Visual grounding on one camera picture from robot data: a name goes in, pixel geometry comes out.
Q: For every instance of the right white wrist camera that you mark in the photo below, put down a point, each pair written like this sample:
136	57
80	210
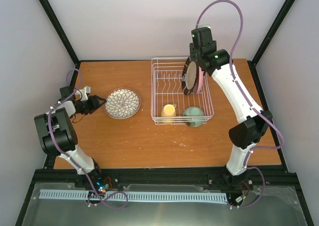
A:
204	26

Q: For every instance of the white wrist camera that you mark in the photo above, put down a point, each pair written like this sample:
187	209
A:
83	93
204	26

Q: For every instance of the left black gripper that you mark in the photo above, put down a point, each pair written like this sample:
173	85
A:
93	103

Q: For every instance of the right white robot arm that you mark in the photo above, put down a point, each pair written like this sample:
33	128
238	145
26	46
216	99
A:
253	121

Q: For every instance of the teal bottom bowl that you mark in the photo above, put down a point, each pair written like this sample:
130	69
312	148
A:
122	103

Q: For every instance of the pink plate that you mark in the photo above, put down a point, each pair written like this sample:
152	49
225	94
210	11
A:
199	82

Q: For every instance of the light blue cable duct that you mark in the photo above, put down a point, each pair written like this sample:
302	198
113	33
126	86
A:
136	197

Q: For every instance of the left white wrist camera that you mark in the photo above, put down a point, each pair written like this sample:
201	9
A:
83	93

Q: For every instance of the teal ceramic bowl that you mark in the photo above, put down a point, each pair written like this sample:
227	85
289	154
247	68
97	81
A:
194	115

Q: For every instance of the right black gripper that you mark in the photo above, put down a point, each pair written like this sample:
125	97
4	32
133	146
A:
192	57

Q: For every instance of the yellow mug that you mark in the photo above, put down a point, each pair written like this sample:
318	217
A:
168	112

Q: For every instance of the white wire dish rack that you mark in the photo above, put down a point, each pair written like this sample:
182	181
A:
166	79

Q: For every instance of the dark striped plate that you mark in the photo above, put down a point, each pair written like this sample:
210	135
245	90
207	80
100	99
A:
190	77

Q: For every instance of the black aluminium frame rail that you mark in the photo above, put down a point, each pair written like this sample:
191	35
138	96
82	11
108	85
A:
213	178

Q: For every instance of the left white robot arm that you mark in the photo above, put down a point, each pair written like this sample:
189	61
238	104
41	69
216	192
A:
57	135

